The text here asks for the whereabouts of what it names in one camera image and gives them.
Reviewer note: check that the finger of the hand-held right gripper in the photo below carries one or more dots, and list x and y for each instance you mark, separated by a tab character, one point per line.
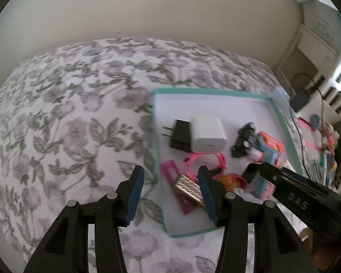
261	173

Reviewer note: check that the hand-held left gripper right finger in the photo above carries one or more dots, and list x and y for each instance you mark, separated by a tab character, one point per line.
207	196

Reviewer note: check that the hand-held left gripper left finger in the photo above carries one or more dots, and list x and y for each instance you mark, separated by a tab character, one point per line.
135	196

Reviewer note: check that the gold rectangular case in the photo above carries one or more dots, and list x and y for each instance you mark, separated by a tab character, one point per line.
187	190

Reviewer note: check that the orange blue toy phone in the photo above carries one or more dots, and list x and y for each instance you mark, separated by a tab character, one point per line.
268	148

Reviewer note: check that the pink toy figure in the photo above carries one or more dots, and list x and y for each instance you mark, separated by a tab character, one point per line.
230	180

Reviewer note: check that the black plastic clip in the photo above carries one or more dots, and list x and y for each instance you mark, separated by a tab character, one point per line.
243	142

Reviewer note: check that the pink wristwatch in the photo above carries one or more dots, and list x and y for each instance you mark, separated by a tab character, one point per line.
193	157

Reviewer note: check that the magenta rectangular case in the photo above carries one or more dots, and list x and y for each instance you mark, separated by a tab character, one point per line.
170	172

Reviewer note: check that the white charger cube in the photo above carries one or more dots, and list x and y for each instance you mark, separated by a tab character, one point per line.
207	132

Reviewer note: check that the black pronged charger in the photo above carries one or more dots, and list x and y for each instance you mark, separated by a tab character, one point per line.
180	135

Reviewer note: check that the teal cardboard box tray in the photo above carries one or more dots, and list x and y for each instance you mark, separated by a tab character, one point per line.
216	105

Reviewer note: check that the white pouch pink zipper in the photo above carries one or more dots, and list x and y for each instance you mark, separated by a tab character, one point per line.
309	136

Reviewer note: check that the pile of colourful hair accessories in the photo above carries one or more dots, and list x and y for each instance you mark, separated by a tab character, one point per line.
328	132

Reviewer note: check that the blue round tin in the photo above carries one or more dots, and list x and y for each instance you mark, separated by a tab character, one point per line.
315	118

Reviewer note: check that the white power strip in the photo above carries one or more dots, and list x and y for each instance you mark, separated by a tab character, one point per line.
281	96

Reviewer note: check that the black plugged-in charger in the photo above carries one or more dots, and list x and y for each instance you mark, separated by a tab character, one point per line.
299	101

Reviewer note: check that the white lattice photo panel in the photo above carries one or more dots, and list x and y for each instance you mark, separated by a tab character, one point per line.
339	74

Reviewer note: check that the white shelf unit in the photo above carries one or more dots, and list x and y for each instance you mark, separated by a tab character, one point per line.
309	42

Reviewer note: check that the white box round print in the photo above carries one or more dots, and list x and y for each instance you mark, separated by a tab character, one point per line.
324	20

